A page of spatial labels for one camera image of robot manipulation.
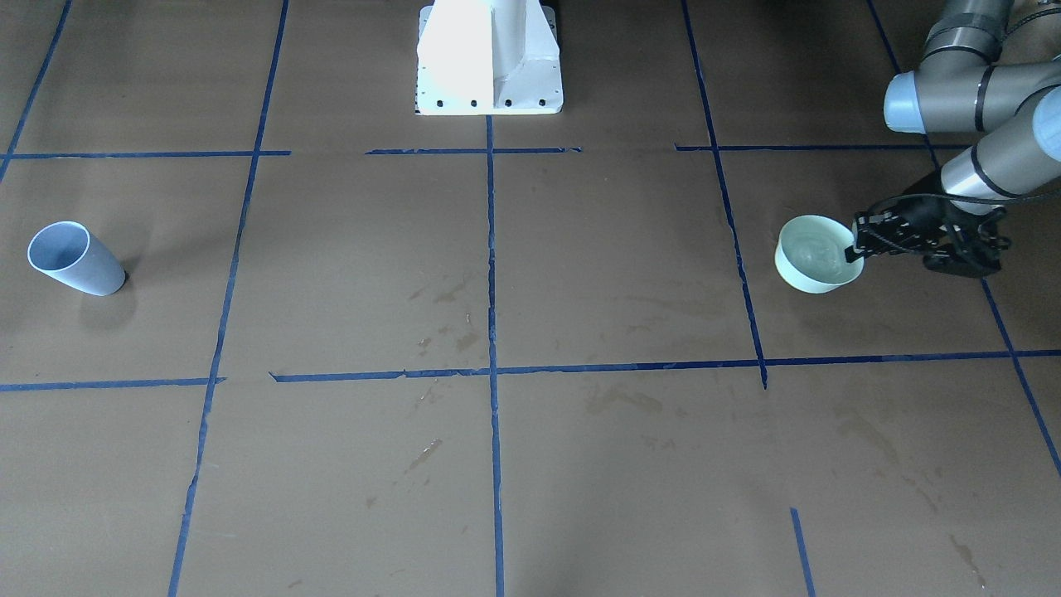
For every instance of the white pillar with base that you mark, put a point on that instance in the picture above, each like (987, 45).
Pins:
(488, 57)

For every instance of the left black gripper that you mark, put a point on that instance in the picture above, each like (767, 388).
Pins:
(918, 217)

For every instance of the light green bowl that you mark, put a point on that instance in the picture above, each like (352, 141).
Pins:
(810, 255)

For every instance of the blue plastic cup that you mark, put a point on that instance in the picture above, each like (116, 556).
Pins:
(67, 252)

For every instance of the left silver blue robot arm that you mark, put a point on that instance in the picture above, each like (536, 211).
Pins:
(960, 86)

